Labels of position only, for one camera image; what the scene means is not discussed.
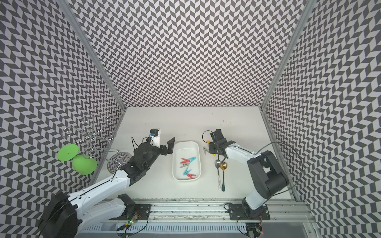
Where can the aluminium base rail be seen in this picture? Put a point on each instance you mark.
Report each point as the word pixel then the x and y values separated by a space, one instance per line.
pixel 195 216

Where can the white plastic storage box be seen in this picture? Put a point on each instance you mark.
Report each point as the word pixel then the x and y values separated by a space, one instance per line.
pixel 186 150

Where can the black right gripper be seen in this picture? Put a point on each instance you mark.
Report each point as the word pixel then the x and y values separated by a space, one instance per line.
pixel 211 150

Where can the aluminium corner post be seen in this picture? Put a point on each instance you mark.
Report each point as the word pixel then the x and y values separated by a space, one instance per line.
pixel 66 9
pixel 307 11

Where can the teal clothespin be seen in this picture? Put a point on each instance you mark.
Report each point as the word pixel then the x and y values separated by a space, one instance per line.
pixel 191 159
pixel 187 171

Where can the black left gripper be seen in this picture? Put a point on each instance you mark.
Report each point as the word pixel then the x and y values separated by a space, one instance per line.
pixel 170 147

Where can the green plastic ball cup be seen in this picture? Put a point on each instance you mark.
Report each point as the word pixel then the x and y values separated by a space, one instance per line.
pixel 84 166

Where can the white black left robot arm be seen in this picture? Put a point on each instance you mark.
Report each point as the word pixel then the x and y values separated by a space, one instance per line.
pixel 68 215

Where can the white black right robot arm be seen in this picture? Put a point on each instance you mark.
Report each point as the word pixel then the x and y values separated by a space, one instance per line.
pixel 267 175

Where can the gold spoon green handle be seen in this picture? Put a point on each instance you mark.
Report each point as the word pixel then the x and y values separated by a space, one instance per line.
pixel 223 166

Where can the aluminium corner post left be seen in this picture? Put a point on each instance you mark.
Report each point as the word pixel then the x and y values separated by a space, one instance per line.
pixel 66 9

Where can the aluminium corner post right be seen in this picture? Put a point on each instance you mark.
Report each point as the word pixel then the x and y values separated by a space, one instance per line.
pixel 307 11

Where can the green plastic disc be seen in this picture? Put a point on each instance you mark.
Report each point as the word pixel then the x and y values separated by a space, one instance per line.
pixel 68 152

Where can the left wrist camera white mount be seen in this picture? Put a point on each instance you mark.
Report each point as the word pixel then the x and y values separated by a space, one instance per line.
pixel 155 137

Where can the metal wire rack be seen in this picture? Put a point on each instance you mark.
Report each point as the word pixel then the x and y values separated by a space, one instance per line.
pixel 95 142

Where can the silver spoon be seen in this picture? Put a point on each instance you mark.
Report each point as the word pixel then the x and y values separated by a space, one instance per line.
pixel 217 165

